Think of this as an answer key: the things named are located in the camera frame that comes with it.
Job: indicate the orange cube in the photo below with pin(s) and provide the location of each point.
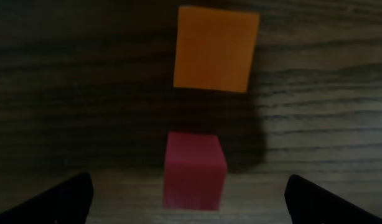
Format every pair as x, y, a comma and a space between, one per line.
214, 49

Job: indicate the red cube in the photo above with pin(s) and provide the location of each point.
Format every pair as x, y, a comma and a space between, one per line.
194, 171

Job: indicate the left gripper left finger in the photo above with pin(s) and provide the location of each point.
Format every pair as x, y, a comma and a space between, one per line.
63, 202

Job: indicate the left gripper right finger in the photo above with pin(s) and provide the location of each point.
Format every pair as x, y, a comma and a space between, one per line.
315, 205

